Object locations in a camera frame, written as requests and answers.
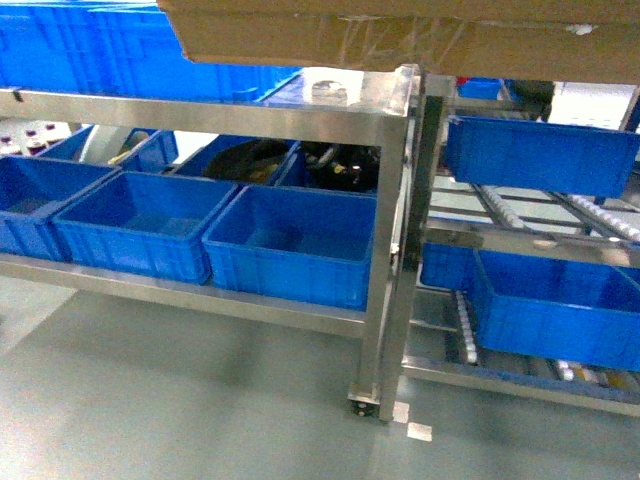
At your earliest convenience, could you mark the brown cardboard box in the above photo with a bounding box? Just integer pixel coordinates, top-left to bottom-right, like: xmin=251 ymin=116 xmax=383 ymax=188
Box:
xmin=159 ymin=1 xmax=639 ymax=84

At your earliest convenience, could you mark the stainless steel shelf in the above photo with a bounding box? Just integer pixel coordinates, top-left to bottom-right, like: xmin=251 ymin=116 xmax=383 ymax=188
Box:
xmin=1 ymin=66 xmax=422 ymax=422

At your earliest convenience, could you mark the blue plastic crate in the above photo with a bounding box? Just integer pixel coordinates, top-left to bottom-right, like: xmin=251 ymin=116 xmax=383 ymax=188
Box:
xmin=445 ymin=116 xmax=639 ymax=198
xmin=468 ymin=250 xmax=639 ymax=371
xmin=53 ymin=173 xmax=240 ymax=285
xmin=202 ymin=186 xmax=376 ymax=311
xmin=1 ymin=156 xmax=119 ymax=262

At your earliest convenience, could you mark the stainless roller flow rack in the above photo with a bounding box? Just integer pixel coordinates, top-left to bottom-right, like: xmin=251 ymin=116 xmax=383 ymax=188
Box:
xmin=400 ymin=180 xmax=639 ymax=417

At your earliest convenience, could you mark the large blue crate top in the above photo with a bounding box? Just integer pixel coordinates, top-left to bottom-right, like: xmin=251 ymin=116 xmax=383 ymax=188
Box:
xmin=1 ymin=1 xmax=300 ymax=102

